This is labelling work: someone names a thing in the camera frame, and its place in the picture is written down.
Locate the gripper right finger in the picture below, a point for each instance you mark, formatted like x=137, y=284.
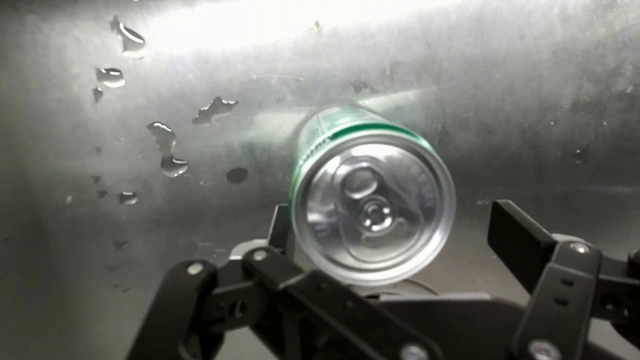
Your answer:
x=565, y=290

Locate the stainless steel sink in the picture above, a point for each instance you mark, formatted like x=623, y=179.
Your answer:
x=150, y=200

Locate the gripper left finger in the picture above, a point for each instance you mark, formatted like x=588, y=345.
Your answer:
x=280, y=295

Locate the green drink can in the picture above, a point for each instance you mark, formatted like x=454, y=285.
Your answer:
x=370, y=200

